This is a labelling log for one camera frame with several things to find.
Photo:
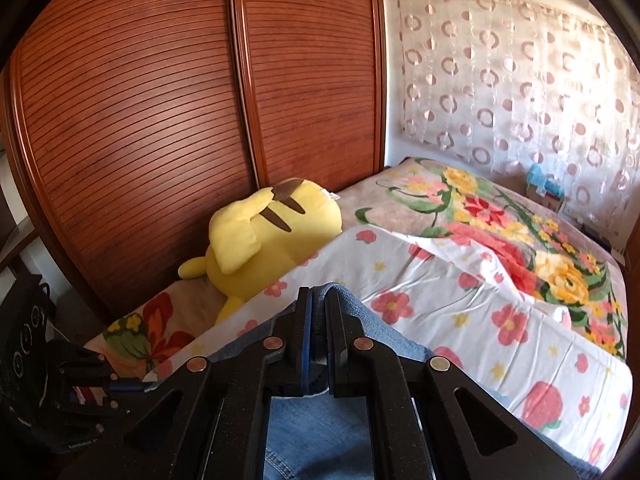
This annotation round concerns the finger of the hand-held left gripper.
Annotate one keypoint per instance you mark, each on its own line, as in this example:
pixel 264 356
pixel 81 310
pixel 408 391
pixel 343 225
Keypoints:
pixel 122 394
pixel 127 386

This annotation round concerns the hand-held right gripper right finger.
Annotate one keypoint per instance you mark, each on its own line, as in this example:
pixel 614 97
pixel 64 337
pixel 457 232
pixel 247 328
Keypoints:
pixel 334 345

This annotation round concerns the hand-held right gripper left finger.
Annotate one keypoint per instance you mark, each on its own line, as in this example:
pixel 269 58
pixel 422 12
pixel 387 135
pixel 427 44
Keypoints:
pixel 305 345

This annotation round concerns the blue denim pants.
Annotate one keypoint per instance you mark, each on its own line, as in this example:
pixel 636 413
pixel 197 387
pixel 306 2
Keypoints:
pixel 320 435

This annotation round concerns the black bag with circle print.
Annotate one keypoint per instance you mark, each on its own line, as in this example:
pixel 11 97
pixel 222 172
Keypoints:
pixel 22 340

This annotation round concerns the yellow plush toy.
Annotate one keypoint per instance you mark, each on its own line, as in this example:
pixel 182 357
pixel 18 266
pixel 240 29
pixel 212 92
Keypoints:
pixel 250 240

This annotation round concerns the white floral bed sheet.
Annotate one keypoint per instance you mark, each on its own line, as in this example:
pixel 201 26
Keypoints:
pixel 450 310

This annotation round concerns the colourful floral blanket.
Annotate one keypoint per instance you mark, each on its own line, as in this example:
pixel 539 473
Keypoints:
pixel 500 220

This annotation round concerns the small box with blue item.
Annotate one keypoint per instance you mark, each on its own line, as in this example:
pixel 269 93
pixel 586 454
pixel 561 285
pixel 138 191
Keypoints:
pixel 545 187

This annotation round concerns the brown slatted wooden wardrobe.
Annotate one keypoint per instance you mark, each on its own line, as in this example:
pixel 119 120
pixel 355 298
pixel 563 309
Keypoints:
pixel 150 110

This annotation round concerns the sheer circle-patterned curtain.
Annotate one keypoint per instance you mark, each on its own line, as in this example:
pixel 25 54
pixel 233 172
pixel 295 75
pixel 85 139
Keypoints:
pixel 500 85

